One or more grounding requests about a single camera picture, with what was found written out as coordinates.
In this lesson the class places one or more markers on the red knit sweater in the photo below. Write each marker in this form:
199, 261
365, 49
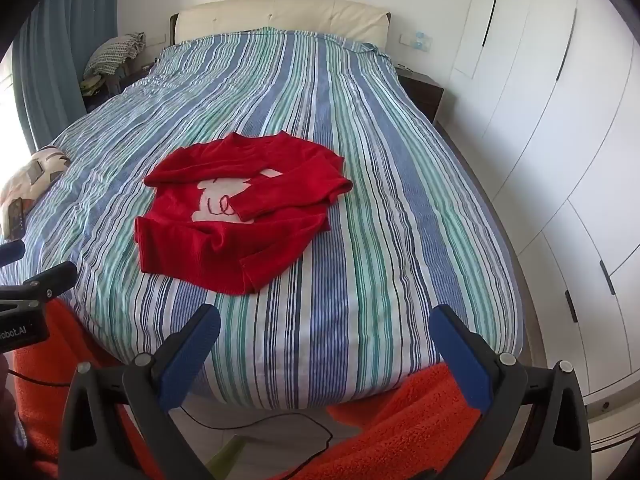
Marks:
235, 220

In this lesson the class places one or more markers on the white wardrobe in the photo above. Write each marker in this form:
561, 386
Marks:
550, 135

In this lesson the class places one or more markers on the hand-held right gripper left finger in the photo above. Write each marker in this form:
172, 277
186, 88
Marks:
189, 355

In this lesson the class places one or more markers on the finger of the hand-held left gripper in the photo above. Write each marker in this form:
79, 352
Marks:
11, 252
52, 279

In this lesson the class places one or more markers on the pile of clothes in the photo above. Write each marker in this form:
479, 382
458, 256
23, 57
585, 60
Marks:
92, 85

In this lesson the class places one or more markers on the striped bed cover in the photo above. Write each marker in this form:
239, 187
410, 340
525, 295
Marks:
350, 240

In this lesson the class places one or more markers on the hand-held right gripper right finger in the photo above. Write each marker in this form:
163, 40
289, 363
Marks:
461, 360

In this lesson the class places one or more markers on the patterned cushion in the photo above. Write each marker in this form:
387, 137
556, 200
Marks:
37, 185

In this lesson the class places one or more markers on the cream padded headboard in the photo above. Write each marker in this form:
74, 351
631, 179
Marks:
280, 20

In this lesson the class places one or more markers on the checked folded blanket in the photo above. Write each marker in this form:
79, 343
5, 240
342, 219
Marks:
112, 52

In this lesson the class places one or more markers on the dark wooden nightstand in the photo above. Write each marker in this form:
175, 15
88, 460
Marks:
419, 91
131, 79

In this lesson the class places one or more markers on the blue curtain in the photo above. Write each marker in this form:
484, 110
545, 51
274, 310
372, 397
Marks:
65, 50

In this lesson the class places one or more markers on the window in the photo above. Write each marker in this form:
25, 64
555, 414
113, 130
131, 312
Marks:
12, 120

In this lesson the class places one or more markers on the green plastic object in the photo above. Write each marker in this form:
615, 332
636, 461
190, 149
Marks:
227, 460

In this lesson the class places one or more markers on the orange fleece clothing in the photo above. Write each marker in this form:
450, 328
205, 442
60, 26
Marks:
400, 440

